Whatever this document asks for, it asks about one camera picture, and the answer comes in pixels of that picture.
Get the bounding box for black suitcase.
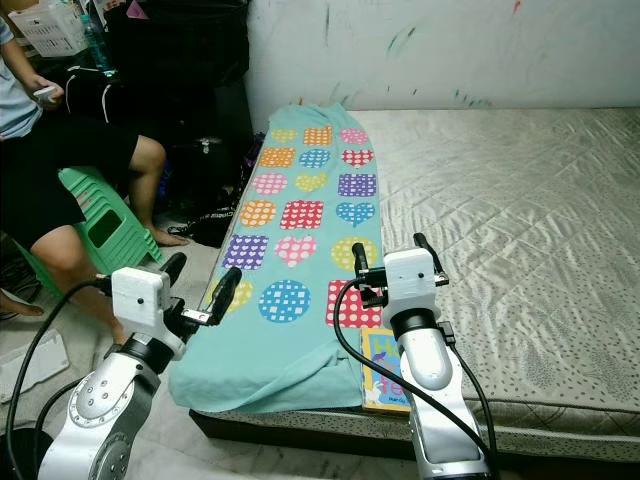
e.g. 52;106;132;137
105;0;251;131

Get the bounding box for teal blanket with dotted shapes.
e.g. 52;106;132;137
168;103;386;413

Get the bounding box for adult in black shorts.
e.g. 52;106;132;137
0;0;191;346

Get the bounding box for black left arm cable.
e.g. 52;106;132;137
5;280;116;480

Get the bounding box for green plastic stool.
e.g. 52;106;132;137
20;165;169;301

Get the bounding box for white laundry basket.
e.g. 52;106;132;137
8;0;89;58

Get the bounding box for black backpack white stripes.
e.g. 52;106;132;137
65;65;136;126

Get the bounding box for adult's left hand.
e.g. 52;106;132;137
28;78;66;109

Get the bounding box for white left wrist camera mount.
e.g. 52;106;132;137
110;265;173;341

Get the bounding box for grey patterned quilted mattress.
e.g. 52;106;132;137
190;105;640;466

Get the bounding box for white flat tray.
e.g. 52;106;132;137
15;335;73;404

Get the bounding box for dark tufted bed frame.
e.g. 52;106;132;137
190;408;640;469

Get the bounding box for teal water bottle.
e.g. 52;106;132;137
82;12;111;71

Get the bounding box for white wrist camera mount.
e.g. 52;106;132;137
382;248;439;316
110;265;173;341

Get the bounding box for black duffel bag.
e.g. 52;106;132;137
165;135;253;249

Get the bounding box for yellow-edged children's board book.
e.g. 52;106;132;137
360;325;416;413

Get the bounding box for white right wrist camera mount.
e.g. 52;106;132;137
382;248;439;316

